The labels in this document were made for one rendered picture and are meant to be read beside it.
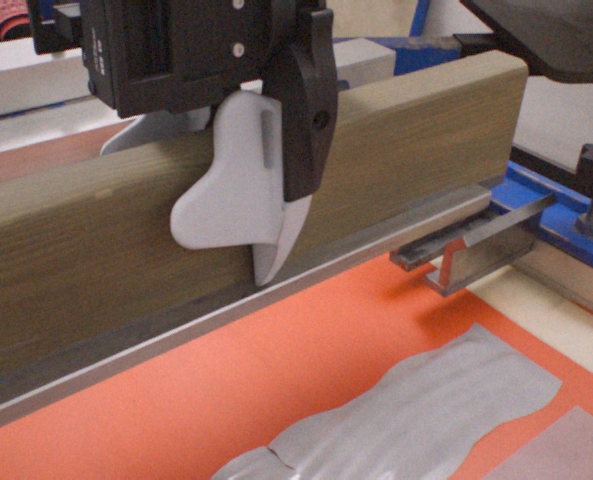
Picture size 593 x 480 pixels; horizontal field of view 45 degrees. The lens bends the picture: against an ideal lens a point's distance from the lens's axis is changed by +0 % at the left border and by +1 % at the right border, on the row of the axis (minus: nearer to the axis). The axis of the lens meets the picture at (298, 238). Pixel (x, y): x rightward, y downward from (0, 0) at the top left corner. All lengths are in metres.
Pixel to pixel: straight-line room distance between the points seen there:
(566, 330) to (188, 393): 0.26
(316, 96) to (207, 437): 0.23
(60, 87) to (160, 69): 0.36
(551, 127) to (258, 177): 2.44
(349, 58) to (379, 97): 0.35
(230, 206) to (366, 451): 0.18
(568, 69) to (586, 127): 1.60
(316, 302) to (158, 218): 0.24
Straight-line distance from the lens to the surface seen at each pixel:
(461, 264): 0.48
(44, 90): 0.59
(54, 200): 0.26
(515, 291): 0.55
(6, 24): 0.76
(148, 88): 0.23
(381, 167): 0.35
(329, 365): 0.46
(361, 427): 0.42
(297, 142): 0.26
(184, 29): 0.24
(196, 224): 0.27
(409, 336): 0.48
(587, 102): 2.60
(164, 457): 0.41
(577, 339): 0.52
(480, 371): 0.46
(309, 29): 0.25
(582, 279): 0.54
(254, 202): 0.28
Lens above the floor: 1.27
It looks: 34 degrees down
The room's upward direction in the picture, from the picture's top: 3 degrees clockwise
